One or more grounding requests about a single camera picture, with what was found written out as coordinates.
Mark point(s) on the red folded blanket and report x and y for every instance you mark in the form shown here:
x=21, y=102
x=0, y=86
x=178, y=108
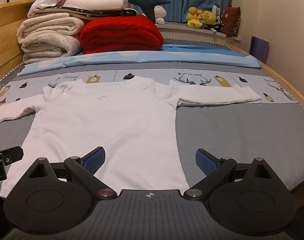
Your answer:
x=120, y=33

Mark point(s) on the wooden bed frame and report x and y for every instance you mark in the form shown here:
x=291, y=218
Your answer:
x=11, y=16

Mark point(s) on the dark patterned folded cloth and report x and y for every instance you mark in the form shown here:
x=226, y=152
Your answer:
x=85, y=14

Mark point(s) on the cream folded blanket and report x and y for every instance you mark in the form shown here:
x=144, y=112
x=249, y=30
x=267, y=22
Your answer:
x=49, y=36

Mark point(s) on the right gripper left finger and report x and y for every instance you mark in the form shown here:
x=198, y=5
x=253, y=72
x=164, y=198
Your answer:
x=81, y=171

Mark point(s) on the purple box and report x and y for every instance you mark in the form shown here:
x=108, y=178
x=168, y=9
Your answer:
x=259, y=48

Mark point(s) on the white long-sleeve shirt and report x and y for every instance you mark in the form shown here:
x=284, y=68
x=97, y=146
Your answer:
x=133, y=120

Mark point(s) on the light blue folded sheet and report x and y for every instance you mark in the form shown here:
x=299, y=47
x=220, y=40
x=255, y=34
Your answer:
x=168, y=53

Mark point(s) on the white plush toy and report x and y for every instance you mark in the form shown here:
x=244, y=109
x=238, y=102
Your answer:
x=160, y=14

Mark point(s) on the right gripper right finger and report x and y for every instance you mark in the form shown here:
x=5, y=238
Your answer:
x=216, y=172

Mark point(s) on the yellow plush toys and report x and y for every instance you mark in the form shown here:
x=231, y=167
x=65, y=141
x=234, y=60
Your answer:
x=202, y=19

